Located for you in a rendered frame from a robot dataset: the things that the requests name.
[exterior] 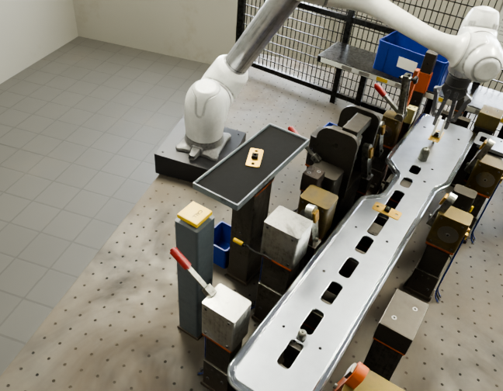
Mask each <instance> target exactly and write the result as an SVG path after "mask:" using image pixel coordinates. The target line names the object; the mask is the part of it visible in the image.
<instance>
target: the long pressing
mask: <svg viewBox="0 0 503 391"><path fill-rule="evenodd" d="M434 118H435V117H434V116H430V115H428V114H426V113H423V114H421V115H420V116H419V117H418V118H417V119H416V120H415V121H414V123H413V124H412V125H411V127H410V128H409V129H408V131H407V132H406V133H405V135H403V137H402V138H401V139H400V140H399V142H398V143H397V144H396V146H395V147H394V148H393V150H392V151H391V152H390V153H389V154H388V155H387V159H386V163H387V165H388V167H389V168H390V170H391V171H392V172H393V173H394V177H393V178H392V180H391V181H390V183H389V184H388V186H387V187H386V188H385V189H384V191H383V192H382V193H380V194H378V195H363V196H361V197H359V198H358V199H357V200H356V202H355V203H354V204H353V205H352V207H351V208H350V210H349V211H348V212H347V213H346V214H345V216H344V217H343V218H342V220H341V221H340V222H339V223H338V225H337V226H336V228H335V229H333V231H332V232H331V234H330V235H329V236H328V238H327V239H326V240H325V242H324V243H323V244H322V245H321V246H320V248H319V249H318V250H317V252H316V253H315V254H314V256H313V257H312V258H311V259H310V260H309V262H308V263H307V264H306V266H305V267H304V268H303V270H302V271H301V272H300V274H299V275H298V276H297V277H296V278H295V280H294V281H293V282H292V284H291V285H290V287H289V288H288V289H287V290H286V291H285V292H284V293H283V295H282V296H281V298H280V299H279V300H278V302H277V303H276V304H275V306H274V307H273V308H272V309H271V310H270V312H269V313H268V314H267V316H266V317H265V319H264V320H263V321H262V322H261V323H260V324H259V326H258V327H257V328H256V330H255V331H254V332H253V334H252V335H251V337H250V338H249V339H248V340H247V341H246V342H245V344H244V345H243V346H242V348H241V349H240V351H239V352H238V353H237V354H236V355H235V356H234V358H233V359H232V360H231V362H230V364H229V366H228V367H227V380H228V382H229V383H230V385H231V386H232V387H233V388H234V389H235V390H237V391H322V390H323V388H324V387H325V385H326V383H327V382H328V380H329V378H330V377H331V374H332V373H333V371H334V370H335V367H336V366H337V364H338V362H339V361H340V359H341V357H342V356H343V354H344V352H345V350H346V348H347V347H348V346H349V343H350V341H351V340H352V338H353V336H354V335H355V333H356V331H357V330H358V328H359V326H360V324H361V323H362V321H363V319H364V317H365V315H366V314H367V312H368V310H369V308H370V307H371V305H372V304H373V301H374V299H375V298H376V296H377V295H378V293H379V291H380V290H381V288H382V286H383V284H384V283H385V281H386V279H387V277H388V275H389V274H390V272H391V270H392V268H393V267H394V265H395V264H396V262H397V259H398V258H399V257H400V255H401V253H402V251H403V250H404V248H405V246H406V244H407V242H408V241H409V239H410V238H411V235H412V234H413V233H414V231H415V228H416V227H417V225H418V223H419V222H420V220H421V218H422V217H423V215H424V213H425V211H426V210H427V208H428V206H429V204H430V202H431V201H432V199H433V197H434V196H435V194H436V193H437V192H440V191H442V190H443V189H446V188H448V187H449V186H450V185H451V183H452V181H453V179H454V177H455V176H456V173H457V172H458V170H459V169H460V166H461V164H462V163H463V161H464V159H465V157H466V155H467V153H468V152H469V150H470V148H471V146H472V144H473V143H474V140H475V139H476V137H477V135H476V134H475V132H474V131H472V130H470V129H467V128H465V127H463V126H459V125H456V124H454V123H450V124H449V127H448V129H447V130H445V129H444V130H443V132H444V134H443V136H442V138H441V139H440V141H439V142H438V143H436V142H435V143H434V144H432V141H431V140H429V139H428V138H429V136H430V135H431V133H432V131H433V129H434V127H435V126H434V125H432V123H433V121H434ZM423 126H424V127H426V128H424V127H423ZM457 139H459V140H457ZM423 147H428V148H429V150H430V154H429V156H428V160H427V161H425V162H424V161H420V160H418V155H419V153H420V150H421V149H422V148H423ZM412 166H416V167H418V168H420V169H421V170H420V172H419V173H418V174H417V175H415V174H413V173H410V171H409V170H410V169H411V167H412ZM431 169H433V170H431ZM404 178H408V179H411V180H412V181H413V182H412V183H411V185H410V187H409V188H405V187H403V186H401V185H400V183H401V182H402V180H403V179H404ZM423 181H425V182H423ZM395 191H399V192H402V193H403V194H404V196H403V197H402V199H401V200H400V202H399V203H398V204H397V206H396V208H395V210H397V211H399V212H401V213H402V215H401V217H400V219H399V220H395V219H393V218H391V217H389V216H387V217H388V220H387V222H386V223H385V224H384V226H383V228H382V229H381V231H380V232H379V233H378V235H377V236H373V235H372V234H369V233H368V232H367V230H368V229H369V228H370V227H371V225H372V224H373V222H374V220H375V219H376V218H377V217H378V215H379V214H382V213H380V212H377V211H376V210H374V209H372V207H373V205H374V204H375V203H376V202H379V203H382V204H384V205H386V204H387V202H388V200H389V199H390V197H391V196H392V195H393V194H394V192H395ZM383 215H384V214H383ZM384 216H386V215H384ZM355 227H357V228H355ZM363 237H368V238H370V239H372V240H373V243H372V244H371V245H370V247H369V249H368V250H367V252H366V253H365V254H360V253H359V252H357V251H356V250H355V248H356V247H357V245H358V244H359V242H360V241H361V240H362V238H363ZM386 240H387V241H388V243H387V242H386ZM349 258H351V259H353V260H355V261H357V262H358V265H357V267H356V269H355V270H354V272H353V273H352V274H351V276H350V277H349V278H345V277H343V276H342V275H340V274H339V271H340V270H341V268H342V267H343V265H344V264H345V263H346V261H347V260H348V259H349ZM322 270H325V272H323V271H322ZM333 282H334V283H336V284H338V285H340V286H341V287H342V290H341V291H340V293H339V294H338V295H337V297H336V298H335V300H334V302H333V303H332V304H331V305H328V304H327V303H324V302H323V301H321V297H322V296H323V295H324V293H325V291H326V290H327V288H328V287H329V286H330V284H331V283H333ZM312 310H317V311H319V312H320V313H322V314H323V315H324V316H323V318H322V320H321V322H320V323H319V324H318V326H317V327H316V329H315V330H314V332H313V334H307V339H306V340H305V342H303V343H302V342H301V341H298V340H297V339H296V336H297V333H298V331H299V330H300V328H301V326H302V325H303V323H304V321H305V320H306V319H307V317H308V316H309V315H310V313H311V311H312ZM282 325H284V326H285V327H282ZM291 341H296V342H297V343H299V344H302V346H303V348H302V350H301V352H300V353H299V354H298V356H297V358H296V359H295V361H294V362H293V364H292V365H291V366H290V368H289V369H285V368H284V367H282V366H281V365H279V364H278V362H277V361H278V359H279V357H280V356H281V355H282V353H283V352H284V351H285V349H286V347H287V346H288V345H289V343H290V342H291ZM319 347H321V350H319V349H318V348H319Z"/></svg>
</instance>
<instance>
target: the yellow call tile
mask: <svg viewBox="0 0 503 391"><path fill-rule="evenodd" d="M212 214H213V212H212V211H211V210H209V209H207V208H206V207H204V206H201V205H200V204H198V203H196V202H193V201H192V202H191V203H190V204H189V205H188V206H187V207H185V208H184V209H183V210H181V211H180V212H179V213H178V214H177V217H178V218H179V219H180V220H183V221H185V222H187V223H188V224H190V225H192V226H194V227H195V228H197V227H199V226H200V225H201V224H202V223H203V222H204V221H205V220H207V219H208V218H209V217H210V216H211V215H212Z"/></svg>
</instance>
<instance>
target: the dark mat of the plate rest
mask: <svg viewBox="0 0 503 391"><path fill-rule="evenodd" d="M305 142H306V140H304V139H301V138H299V137H296V136H294V135H292V134H290V133H287V132H285V131H282V130H280V129H277V128H275V127H273V126H269V127H267V128H266V129H265V130H263V131H262V132H261V133H260V134H259V135H258V136H256V137H255V138H254V139H252V140H251V141H250V142H248V143H247V144H246V145H244V146H243V147H242V148H241V149H240V150H238V151H237V152H236V153H234V154H233V155H232V156H230V157H229V158H228V159H227V160H226V161H224V162H223V163H222V164H220V165H219V166H218V167H216V168H215V169H214V170H212V171H211V172H210V173H209V174H208V175H206V176H205V177H204V178H202V179H201V180H200V181H198V182H197V184H198V185H201V186H202V187H204V188H206V189H209V190H210V191H212V192H215V193H216V194H218V195H220V196H223V197H224V198H225V199H228V200H230V201H232V202H234V203H236V204H238V203H239V202H240V201H241V200H242V199H243V198H244V197H245V196H246V195H247V194H249V193H250V192H251V191H252V190H253V189H254V188H255V187H256V186H257V185H259V184H260V183H261V182H262V181H263V180H264V179H265V178H267V177H268V176H269V175H270V174H271V173H272V172H273V171H274V170H275V169H277V168H278V167H279V166H280V165H281V164H282V163H283V162H284V161H285V160H286V159H287V158H288V157H289V156H290V155H291V154H292V153H294V152H295V151H296V150H297V149H298V148H299V147H300V146H301V145H302V144H304V143H305ZM251 148H256V149H262V150H264V152H263V155H262V160H261V164H260V167H259V168H253V167H249V166H246V165H245V164H246V161H247V159H248V154H249V151H250V149H251Z"/></svg>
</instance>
